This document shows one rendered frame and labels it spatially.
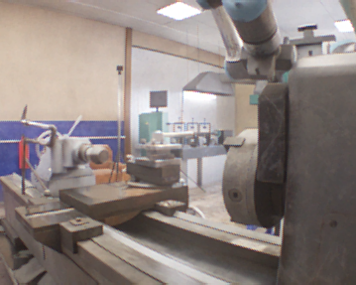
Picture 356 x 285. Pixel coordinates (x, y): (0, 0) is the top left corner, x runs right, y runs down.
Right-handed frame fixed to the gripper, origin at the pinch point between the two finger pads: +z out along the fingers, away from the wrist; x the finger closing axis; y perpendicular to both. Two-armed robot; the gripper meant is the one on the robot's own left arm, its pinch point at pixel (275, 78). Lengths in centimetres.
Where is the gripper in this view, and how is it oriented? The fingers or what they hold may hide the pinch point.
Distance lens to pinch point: 81.4
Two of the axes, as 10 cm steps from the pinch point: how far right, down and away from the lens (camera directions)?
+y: 2.5, -9.4, 2.2
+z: 4.6, 3.1, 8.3
